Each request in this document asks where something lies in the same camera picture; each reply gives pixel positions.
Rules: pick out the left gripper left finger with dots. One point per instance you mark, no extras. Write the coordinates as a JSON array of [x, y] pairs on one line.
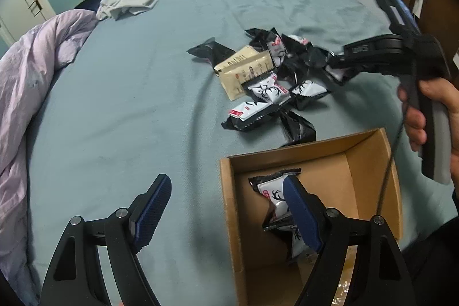
[[75, 277]]

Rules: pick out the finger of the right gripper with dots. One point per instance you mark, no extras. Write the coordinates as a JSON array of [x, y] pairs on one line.
[[340, 69]]

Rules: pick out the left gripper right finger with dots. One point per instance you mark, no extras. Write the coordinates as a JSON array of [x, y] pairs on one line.
[[379, 276]]

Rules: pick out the beige sachet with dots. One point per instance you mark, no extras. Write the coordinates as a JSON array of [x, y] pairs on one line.
[[241, 67]]

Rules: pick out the black white deer snack packet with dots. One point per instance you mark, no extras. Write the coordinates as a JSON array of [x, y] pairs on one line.
[[249, 115]]

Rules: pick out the person's right hand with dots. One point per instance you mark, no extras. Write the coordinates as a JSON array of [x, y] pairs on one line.
[[439, 90]]

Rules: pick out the pile black white snack packet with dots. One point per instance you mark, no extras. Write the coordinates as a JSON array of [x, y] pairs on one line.
[[297, 61]]

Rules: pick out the brown cardboard box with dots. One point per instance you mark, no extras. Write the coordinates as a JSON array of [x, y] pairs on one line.
[[345, 195]]

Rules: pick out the teal bed sheet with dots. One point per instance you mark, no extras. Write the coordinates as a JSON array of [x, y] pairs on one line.
[[135, 104]]

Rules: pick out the lilac duvet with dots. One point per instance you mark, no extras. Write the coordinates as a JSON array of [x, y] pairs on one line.
[[27, 70]]

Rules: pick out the white door with handle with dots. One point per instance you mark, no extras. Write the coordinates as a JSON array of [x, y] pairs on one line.
[[20, 16]]

